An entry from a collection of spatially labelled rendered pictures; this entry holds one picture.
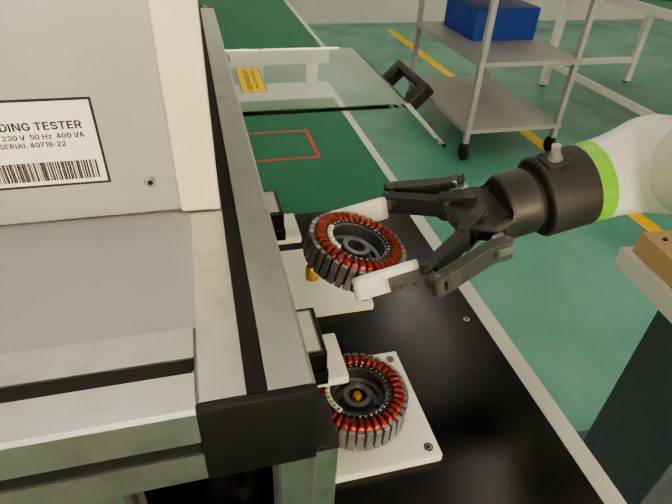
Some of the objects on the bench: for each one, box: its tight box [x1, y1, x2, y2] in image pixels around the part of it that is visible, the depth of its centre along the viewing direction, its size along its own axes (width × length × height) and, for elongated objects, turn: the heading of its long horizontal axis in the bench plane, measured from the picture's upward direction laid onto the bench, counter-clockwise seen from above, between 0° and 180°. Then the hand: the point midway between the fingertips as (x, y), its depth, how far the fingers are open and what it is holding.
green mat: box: [243, 111, 397, 214], centre depth 114 cm, size 94×61×1 cm, turn 101°
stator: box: [318, 353, 409, 451], centre depth 57 cm, size 11×11×4 cm
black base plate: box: [144, 211, 604, 504], centre depth 68 cm, size 47×64×2 cm
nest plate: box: [333, 351, 442, 484], centre depth 58 cm, size 15×15×1 cm
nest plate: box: [280, 249, 374, 318], centre depth 77 cm, size 15×15×1 cm
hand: (357, 249), depth 57 cm, fingers closed on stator, 11 cm apart
